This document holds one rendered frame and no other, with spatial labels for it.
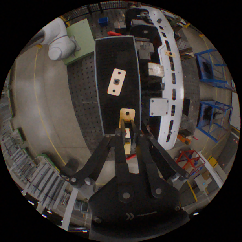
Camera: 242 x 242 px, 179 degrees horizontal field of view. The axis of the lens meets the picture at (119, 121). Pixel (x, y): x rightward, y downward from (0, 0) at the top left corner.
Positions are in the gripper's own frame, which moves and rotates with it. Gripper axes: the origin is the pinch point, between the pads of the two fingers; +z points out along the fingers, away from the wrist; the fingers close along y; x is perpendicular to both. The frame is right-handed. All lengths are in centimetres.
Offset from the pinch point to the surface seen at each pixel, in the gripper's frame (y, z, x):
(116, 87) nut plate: -3.5, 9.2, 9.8
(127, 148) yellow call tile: 2.0, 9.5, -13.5
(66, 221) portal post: -143, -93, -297
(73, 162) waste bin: -134, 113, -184
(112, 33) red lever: -6.4, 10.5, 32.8
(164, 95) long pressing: 23.3, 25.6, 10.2
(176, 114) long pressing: 36.0, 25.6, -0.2
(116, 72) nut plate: -3.9, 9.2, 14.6
